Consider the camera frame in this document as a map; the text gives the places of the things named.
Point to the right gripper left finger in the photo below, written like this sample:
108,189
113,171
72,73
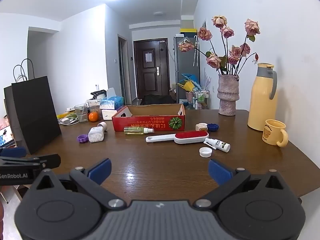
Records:
88,181

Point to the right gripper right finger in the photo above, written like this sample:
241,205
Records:
229,181

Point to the white bottle cap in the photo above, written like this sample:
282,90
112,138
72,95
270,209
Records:
205,152

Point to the white spray bottle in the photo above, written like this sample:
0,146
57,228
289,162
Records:
217,144

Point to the purple bottle cap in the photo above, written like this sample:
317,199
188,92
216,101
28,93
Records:
82,138

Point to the white pill bottle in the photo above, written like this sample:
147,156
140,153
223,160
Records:
96,134

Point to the blue bottle cap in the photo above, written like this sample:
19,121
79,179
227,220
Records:
213,127

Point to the white tape roll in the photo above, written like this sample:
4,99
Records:
103,125

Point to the beige cube gadget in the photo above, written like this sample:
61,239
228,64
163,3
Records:
201,127

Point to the green spray bottle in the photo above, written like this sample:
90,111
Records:
138,130

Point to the red white lint brush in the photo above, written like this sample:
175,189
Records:
190,137

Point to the orange fruit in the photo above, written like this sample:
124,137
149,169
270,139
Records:
93,116

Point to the black paper bag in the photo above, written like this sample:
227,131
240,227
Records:
30,110

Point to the yellow bear mug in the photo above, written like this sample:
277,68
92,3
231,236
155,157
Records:
274,133

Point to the clear drinking glass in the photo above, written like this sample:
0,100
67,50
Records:
81,112

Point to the clear food container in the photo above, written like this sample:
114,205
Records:
94,106

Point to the blue tissue pack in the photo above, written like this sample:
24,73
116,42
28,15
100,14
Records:
112,101

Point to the yellow thermos jug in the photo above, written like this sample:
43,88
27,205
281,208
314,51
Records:
264,97

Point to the red cardboard pumpkin box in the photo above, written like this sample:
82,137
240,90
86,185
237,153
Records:
163,117

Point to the pink stone vase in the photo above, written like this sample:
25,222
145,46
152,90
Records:
228,93

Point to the black bag on floor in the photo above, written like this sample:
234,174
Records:
157,100

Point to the dried pink roses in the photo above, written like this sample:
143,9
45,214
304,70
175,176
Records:
233,59

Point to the grey refrigerator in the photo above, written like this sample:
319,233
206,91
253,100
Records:
185,63

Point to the dark brown door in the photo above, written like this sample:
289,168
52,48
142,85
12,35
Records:
152,67

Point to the yellow box on refrigerator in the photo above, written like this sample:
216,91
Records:
188,30

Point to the white charger with cable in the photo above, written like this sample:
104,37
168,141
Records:
68,121

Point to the wire storage rack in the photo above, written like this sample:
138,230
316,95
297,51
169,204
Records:
201,98

